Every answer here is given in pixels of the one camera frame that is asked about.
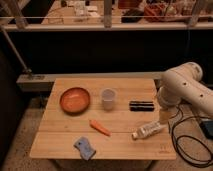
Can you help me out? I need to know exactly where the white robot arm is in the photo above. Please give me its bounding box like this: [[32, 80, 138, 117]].
[[157, 62, 213, 124]]

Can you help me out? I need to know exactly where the black rectangular box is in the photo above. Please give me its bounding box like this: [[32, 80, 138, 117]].
[[129, 101, 154, 111]]

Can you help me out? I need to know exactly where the black device on floor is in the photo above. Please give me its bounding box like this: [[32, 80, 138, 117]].
[[200, 120, 213, 140]]

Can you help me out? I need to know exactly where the translucent plastic cup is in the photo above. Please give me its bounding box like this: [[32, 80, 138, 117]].
[[101, 88, 116, 110]]

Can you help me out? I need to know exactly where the orange carrot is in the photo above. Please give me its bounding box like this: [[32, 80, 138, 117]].
[[89, 120, 110, 136]]

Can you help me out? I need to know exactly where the blue sponge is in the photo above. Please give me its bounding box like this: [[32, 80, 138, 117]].
[[74, 137, 96, 160]]

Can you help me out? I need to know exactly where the orange bowl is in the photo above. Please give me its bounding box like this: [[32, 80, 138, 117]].
[[59, 87, 90, 114]]

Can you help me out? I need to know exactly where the grey metal beam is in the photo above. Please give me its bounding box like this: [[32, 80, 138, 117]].
[[16, 71, 162, 92]]

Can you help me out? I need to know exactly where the diagonal metal strut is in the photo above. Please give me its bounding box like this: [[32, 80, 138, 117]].
[[0, 26, 32, 77]]

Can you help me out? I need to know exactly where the black cable on floor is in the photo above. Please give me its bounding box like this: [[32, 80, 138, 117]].
[[167, 105, 213, 169]]

